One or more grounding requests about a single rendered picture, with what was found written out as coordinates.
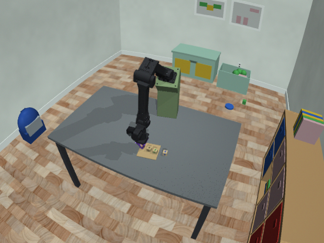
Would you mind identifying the tan mat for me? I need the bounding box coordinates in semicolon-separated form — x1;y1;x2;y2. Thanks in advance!
137;143;161;160

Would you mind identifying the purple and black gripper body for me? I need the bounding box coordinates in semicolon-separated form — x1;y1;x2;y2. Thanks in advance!
135;132;149;144

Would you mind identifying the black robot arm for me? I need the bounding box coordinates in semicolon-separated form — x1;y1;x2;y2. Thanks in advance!
126;57;177;141

